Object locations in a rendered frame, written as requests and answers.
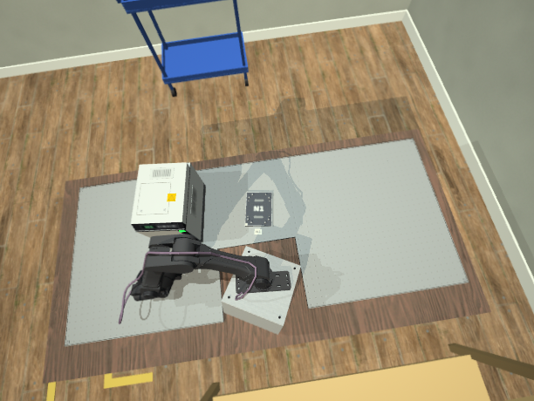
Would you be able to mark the grey heat sealer housing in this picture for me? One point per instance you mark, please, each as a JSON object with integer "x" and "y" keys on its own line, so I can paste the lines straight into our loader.
{"x": 169, "y": 199}

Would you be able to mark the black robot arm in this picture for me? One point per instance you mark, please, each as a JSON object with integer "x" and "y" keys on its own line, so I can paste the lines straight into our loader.
{"x": 154, "y": 284}

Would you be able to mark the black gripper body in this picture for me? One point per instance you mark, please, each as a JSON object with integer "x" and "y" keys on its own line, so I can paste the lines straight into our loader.
{"x": 172, "y": 276}

